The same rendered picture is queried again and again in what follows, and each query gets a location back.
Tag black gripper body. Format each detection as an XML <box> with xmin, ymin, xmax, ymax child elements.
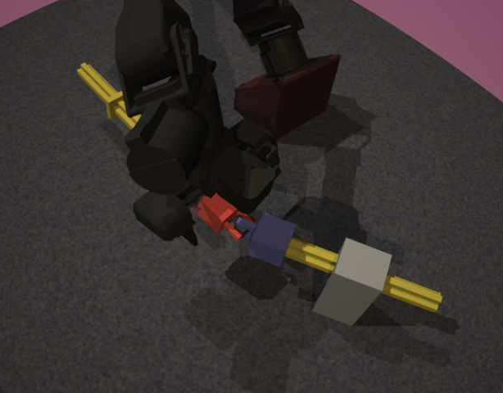
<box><xmin>134</xmin><ymin>118</ymin><xmax>278</xmax><ymax>242</ymax></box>

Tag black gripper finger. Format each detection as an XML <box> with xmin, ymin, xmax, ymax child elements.
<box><xmin>176</xmin><ymin>220</ymin><xmax>198</xmax><ymax>246</ymax></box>

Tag yellow shaft through beige block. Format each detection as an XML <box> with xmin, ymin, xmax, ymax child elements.
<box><xmin>77</xmin><ymin>63</ymin><xmax>141</xmax><ymax>129</ymax></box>

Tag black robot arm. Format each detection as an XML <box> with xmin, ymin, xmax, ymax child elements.
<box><xmin>115</xmin><ymin>0</ymin><xmax>315</xmax><ymax>214</ymax></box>

